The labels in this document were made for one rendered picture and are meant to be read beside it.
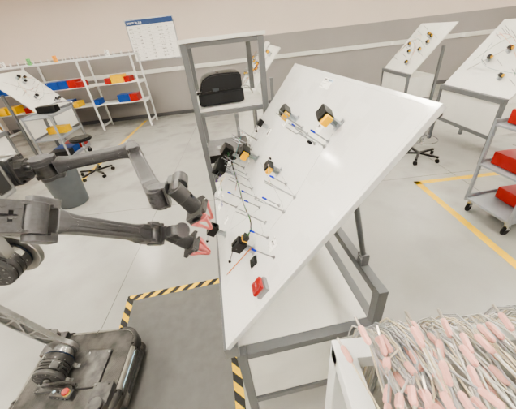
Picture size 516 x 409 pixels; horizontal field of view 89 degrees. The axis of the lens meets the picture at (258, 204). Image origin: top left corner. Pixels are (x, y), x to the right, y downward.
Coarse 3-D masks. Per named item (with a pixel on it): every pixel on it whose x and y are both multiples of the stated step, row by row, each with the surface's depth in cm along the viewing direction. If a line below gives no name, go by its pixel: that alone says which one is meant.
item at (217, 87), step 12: (216, 72) 171; (228, 72) 168; (204, 84) 168; (216, 84) 169; (228, 84) 171; (240, 84) 172; (204, 96) 171; (216, 96) 173; (228, 96) 174; (240, 96) 176
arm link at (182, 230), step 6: (150, 222) 96; (156, 222) 97; (180, 222) 95; (162, 228) 98; (168, 228) 94; (174, 228) 93; (180, 228) 94; (186, 228) 96; (162, 234) 97; (168, 234) 94; (174, 234) 92; (180, 234) 94; (186, 234) 95; (162, 240) 97
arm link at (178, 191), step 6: (174, 180) 89; (180, 180) 90; (174, 186) 86; (180, 186) 86; (168, 192) 87; (174, 192) 85; (180, 192) 86; (186, 192) 87; (174, 198) 86; (180, 198) 86; (186, 198) 87
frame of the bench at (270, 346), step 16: (336, 256) 141; (352, 288) 123; (368, 304) 116; (368, 320) 110; (288, 336) 107; (304, 336) 107; (320, 336) 106; (336, 336) 107; (240, 352) 104; (256, 352) 103; (272, 352) 105; (240, 368) 108; (304, 384) 128; (320, 384) 128; (256, 400) 126
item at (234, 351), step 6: (216, 216) 173; (216, 222) 167; (216, 234) 157; (222, 306) 115; (222, 312) 112; (222, 318) 110; (222, 324) 108; (222, 330) 105; (234, 348) 99; (228, 354) 100; (234, 354) 101
